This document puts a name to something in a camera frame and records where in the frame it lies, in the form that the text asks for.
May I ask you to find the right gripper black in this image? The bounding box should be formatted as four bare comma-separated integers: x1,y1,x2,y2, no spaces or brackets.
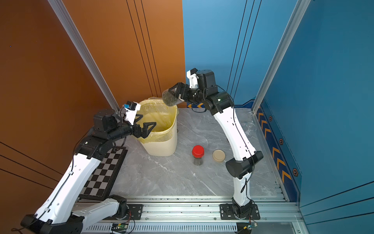
169,82,209,105

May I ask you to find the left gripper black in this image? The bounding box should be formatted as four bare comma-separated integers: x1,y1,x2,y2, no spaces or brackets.
107,113,155,144

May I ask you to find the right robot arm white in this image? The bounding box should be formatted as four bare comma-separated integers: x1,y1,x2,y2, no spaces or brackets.
162,68,264,220

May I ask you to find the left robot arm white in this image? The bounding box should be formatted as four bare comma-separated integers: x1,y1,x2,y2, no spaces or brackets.
20,109,156,234

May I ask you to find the cream waste basket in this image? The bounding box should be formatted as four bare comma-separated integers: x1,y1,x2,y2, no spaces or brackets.
137,99,179,157

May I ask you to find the glass jar red lid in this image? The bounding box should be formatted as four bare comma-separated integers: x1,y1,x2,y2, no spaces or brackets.
192,145,205,166

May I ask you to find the black white checkerboard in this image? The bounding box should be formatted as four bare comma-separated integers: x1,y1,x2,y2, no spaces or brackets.
79,147,128,201

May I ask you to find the green circuit board left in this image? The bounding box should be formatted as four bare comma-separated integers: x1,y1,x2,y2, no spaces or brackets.
111,223,129,234

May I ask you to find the green circuit board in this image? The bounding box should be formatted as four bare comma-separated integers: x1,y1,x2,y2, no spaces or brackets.
111,223,129,234
243,221,258,232

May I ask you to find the green circuit board right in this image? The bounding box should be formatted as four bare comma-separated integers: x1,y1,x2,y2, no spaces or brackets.
243,221,258,232

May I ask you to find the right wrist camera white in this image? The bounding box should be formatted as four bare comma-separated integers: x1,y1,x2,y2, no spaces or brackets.
186,68,199,88

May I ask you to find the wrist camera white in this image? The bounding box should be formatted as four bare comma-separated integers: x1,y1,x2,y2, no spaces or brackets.
186,68,199,88
123,101,141,125

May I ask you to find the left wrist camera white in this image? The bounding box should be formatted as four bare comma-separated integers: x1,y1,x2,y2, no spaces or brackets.
123,101,141,125

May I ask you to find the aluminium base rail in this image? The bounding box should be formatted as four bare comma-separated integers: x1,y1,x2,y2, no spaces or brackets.
83,196,309,234

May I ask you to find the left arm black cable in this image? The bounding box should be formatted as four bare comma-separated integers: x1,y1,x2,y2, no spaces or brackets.
11,128,129,233

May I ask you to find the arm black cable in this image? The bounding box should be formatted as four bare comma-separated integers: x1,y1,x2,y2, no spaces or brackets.
191,84,256,205
11,128,129,233

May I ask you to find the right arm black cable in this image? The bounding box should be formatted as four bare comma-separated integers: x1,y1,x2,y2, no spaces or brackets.
191,84,256,205

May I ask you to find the aluminium corner post left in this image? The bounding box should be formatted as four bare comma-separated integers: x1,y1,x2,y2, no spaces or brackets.
48,0,120,112

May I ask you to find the aluminium corner post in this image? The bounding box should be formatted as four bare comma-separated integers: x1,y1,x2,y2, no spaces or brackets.
251,0,311,114
48,0,120,112

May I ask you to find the aluminium corner post right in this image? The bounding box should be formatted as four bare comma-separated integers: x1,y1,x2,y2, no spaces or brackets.
251,0,311,114

